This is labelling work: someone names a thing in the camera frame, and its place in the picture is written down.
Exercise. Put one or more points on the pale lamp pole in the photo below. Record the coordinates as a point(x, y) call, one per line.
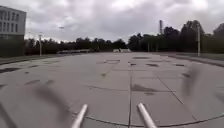
point(40, 45)
point(198, 40)

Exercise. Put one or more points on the row of dark trees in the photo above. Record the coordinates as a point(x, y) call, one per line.
point(150, 41)

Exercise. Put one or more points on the low pale structure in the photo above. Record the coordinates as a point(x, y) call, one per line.
point(121, 50)

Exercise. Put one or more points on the grey office building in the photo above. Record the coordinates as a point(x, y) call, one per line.
point(11, 25)

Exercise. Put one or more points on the grey concrete slab pavement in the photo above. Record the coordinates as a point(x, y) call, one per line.
point(110, 76)

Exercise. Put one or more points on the tall chimney tower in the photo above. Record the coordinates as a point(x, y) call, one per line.
point(161, 26)

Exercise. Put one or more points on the robot's own part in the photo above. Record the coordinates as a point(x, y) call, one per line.
point(146, 115)
point(80, 116)

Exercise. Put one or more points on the grass strip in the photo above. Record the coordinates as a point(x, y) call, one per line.
point(23, 58)
point(203, 56)

